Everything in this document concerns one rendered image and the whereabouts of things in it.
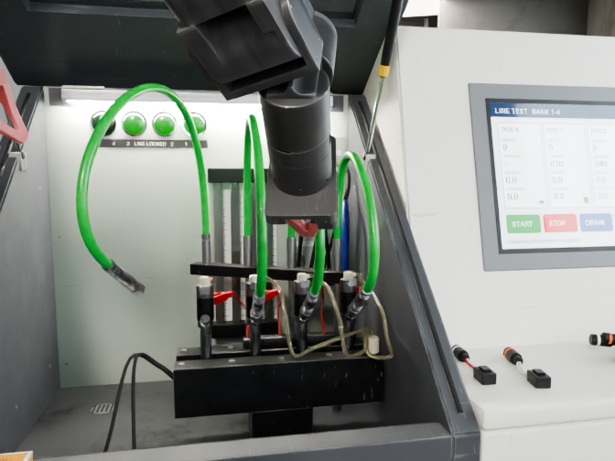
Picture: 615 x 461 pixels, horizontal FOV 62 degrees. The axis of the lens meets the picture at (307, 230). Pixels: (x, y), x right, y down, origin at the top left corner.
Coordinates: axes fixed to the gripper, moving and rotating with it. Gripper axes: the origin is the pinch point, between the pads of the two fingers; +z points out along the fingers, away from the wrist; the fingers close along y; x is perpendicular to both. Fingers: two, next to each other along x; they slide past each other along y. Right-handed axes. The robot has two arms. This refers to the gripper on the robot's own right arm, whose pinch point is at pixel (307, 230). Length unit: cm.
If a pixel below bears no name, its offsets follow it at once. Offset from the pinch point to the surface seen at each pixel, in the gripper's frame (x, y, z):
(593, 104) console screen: -53, 46, 23
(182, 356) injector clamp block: 22.7, -0.1, 34.7
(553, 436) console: -31.4, -14.0, 27.5
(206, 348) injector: 18.4, 0.5, 32.6
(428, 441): -14.4, -15.8, 23.5
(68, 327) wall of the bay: 53, 13, 50
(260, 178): 7.2, 13.7, 6.5
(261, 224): 6.8, 7.5, 8.7
